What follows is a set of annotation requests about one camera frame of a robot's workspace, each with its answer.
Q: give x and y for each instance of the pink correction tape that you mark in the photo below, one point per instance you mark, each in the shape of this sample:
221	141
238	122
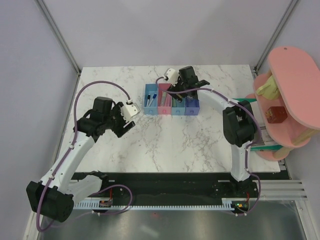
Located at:
167	102

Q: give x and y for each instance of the light blue left bin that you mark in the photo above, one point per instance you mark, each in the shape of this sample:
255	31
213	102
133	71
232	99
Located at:
151	89

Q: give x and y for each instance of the blue whiteboard marker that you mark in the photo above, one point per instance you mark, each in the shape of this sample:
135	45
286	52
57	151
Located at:
152	100

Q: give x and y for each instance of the green book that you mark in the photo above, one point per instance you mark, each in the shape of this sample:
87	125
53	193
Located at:
265	142

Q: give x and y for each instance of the green correction tape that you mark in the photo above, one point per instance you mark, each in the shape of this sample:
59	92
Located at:
174	103
163	99

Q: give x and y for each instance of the dark blue plastic bin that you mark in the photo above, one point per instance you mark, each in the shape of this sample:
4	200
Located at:
192	107

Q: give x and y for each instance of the brown cube on shelf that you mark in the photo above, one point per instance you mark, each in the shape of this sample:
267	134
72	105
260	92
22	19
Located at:
276	114

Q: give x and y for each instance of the pink plastic bin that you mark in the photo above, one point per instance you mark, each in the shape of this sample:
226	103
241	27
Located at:
163	110

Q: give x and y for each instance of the aluminium frame rails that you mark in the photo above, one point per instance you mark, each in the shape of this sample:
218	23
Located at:
258	219

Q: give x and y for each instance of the teal blue plastic bin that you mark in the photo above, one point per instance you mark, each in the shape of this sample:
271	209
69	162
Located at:
180	109

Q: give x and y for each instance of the black whiteboard marker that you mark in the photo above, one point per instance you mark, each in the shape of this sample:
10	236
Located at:
149	100

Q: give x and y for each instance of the pink wooden shelf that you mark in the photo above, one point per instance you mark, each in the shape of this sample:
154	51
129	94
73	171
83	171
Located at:
297	77

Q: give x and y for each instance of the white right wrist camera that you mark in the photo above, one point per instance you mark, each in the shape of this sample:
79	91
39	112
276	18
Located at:
171	76

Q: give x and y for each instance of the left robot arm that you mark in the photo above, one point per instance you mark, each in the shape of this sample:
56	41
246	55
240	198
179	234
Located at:
54	196

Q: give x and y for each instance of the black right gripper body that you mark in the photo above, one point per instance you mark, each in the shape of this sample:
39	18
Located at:
179	85

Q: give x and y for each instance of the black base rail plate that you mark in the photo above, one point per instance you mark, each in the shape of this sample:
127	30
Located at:
190	188

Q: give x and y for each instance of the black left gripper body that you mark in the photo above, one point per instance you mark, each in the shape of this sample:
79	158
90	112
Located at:
117	121

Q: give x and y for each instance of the yellow cup on shelf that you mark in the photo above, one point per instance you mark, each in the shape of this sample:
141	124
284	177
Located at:
269	90

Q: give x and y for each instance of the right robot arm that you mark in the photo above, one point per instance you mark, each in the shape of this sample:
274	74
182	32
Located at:
238	121

